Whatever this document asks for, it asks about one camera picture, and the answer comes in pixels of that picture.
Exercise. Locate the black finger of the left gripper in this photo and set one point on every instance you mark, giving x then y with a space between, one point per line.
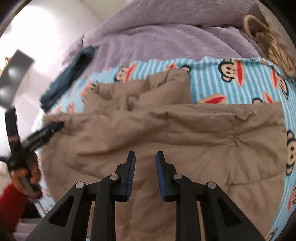
42 136

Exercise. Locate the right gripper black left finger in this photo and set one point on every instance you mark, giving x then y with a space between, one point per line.
125 172

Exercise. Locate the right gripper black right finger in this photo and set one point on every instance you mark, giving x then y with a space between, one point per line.
165 172

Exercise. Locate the tan puffer jacket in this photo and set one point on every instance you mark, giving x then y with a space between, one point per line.
242 148

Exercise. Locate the red sleeve left forearm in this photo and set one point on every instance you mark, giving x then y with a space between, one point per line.
13 203

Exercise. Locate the person's left hand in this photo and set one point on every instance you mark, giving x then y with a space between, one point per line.
21 173

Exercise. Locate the dark teal folded cloth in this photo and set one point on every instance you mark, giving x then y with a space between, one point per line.
64 81

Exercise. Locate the blue monkey print blanket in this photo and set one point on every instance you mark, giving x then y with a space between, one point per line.
215 81

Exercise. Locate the purple fleece blanket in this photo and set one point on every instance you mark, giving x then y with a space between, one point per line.
166 30

